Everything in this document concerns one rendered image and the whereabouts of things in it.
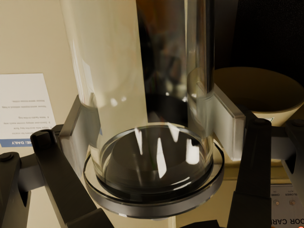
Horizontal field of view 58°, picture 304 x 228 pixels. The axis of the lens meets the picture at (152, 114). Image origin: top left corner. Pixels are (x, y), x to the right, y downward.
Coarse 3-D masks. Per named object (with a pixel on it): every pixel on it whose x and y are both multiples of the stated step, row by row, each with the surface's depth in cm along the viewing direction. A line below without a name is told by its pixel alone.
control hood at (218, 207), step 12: (228, 168) 44; (276, 168) 44; (228, 180) 42; (276, 180) 42; (288, 180) 42; (216, 192) 42; (228, 192) 42; (204, 204) 41; (216, 204) 41; (228, 204) 41; (180, 216) 41; (192, 216) 41; (204, 216) 41; (216, 216) 41; (228, 216) 41
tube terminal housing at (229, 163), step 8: (248, 104) 56; (256, 104) 55; (264, 104) 54; (296, 112) 50; (216, 136) 44; (224, 152) 42; (224, 160) 43; (240, 160) 43; (272, 160) 43; (280, 160) 43; (224, 168) 44; (168, 224) 67
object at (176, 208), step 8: (216, 184) 18; (208, 192) 18; (96, 200) 18; (104, 200) 18; (192, 200) 17; (200, 200) 18; (112, 208) 18; (120, 208) 17; (128, 208) 17; (136, 208) 17; (144, 208) 17; (152, 208) 17; (160, 208) 17; (168, 208) 17; (176, 208) 17; (184, 208) 17; (144, 216) 17; (152, 216) 17
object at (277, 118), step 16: (224, 80) 54; (240, 80) 55; (256, 80) 54; (272, 80) 52; (288, 80) 50; (240, 96) 55; (256, 96) 54; (272, 96) 52; (288, 96) 49; (256, 112) 40; (272, 112) 40; (288, 112) 41
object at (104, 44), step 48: (96, 0) 13; (144, 0) 13; (192, 0) 13; (96, 48) 14; (144, 48) 13; (192, 48) 14; (96, 96) 15; (144, 96) 14; (192, 96) 15; (96, 144) 17; (144, 144) 16; (192, 144) 17; (96, 192) 18; (144, 192) 17; (192, 192) 17
